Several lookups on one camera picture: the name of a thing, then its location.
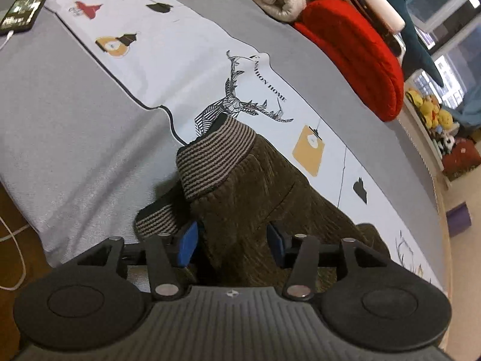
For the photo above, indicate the black smartphone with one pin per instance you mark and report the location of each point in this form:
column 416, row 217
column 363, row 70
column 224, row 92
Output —
column 22, row 11

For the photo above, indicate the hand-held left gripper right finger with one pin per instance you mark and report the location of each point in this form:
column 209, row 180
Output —
column 276, row 246

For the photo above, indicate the purple box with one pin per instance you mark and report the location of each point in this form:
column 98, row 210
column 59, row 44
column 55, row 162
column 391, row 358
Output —
column 459, row 220

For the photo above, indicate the panda plush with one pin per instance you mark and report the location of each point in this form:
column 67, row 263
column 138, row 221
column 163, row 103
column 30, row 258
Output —
column 447, row 144

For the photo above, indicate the blue curtain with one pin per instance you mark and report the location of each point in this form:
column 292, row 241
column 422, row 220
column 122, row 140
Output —
column 469, row 114

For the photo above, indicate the window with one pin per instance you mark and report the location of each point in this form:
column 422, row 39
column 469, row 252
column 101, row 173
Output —
column 454, row 45

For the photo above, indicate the wooden bed frame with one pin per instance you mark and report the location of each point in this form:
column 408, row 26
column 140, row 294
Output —
column 445, row 240

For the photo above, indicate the red cushion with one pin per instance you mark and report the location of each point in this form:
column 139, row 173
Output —
column 462, row 158

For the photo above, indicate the yellow bear plush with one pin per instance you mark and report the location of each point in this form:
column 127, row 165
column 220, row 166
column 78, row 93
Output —
column 432, row 109

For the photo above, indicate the red folded quilt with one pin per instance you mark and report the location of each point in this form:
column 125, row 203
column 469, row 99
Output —
column 357, row 52

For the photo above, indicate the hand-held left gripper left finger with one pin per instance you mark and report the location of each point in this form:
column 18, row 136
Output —
column 187, row 244

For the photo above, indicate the teal shark plush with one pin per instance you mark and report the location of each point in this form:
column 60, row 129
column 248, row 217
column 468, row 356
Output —
column 413, row 41

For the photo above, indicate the grey printed bed sheet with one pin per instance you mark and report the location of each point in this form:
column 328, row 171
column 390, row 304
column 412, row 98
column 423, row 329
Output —
column 75, row 120

